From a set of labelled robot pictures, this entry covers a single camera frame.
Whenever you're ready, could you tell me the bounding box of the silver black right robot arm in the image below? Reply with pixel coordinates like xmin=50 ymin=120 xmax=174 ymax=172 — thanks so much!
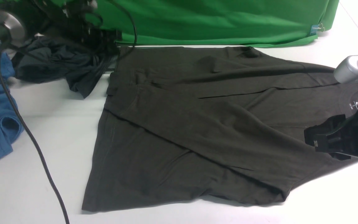
xmin=304 ymin=55 xmax=358 ymax=161

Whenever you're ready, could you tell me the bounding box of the green backdrop cloth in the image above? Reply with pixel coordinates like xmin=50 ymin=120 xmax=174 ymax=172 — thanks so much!
xmin=0 ymin=0 xmax=340 ymax=48

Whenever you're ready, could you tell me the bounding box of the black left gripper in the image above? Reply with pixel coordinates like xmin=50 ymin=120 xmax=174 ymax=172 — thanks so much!
xmin=31 ymin=0 xmax=122 ymax=53

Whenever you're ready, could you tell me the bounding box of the blue crumpled garment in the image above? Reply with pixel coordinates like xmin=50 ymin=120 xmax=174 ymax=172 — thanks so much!
xmin=0 ymin=53 xmax=24 ymax=159

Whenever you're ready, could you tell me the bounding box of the blue binder clip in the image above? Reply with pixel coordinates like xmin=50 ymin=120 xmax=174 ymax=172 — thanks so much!
xmin=309 ymin=23 xmax=325 ymax=36

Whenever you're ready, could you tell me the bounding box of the dark gray long-sleeve top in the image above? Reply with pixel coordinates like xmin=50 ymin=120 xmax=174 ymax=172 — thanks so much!
xmin=81 ymin=47 xmax=358 ymax=212

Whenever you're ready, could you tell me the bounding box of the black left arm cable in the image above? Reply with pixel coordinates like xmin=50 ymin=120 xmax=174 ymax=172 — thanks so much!
xmin=0 ymin=0 xmax=137 ymax=224

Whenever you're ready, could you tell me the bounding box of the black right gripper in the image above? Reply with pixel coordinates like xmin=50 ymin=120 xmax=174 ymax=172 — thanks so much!
xmin=304 ymin=106 xmax=358 ymax=158

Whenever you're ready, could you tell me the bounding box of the dark teal crumpled garment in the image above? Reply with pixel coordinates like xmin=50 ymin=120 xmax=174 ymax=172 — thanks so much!
xmin=11 ymin=36 xmax=113 ymax=98

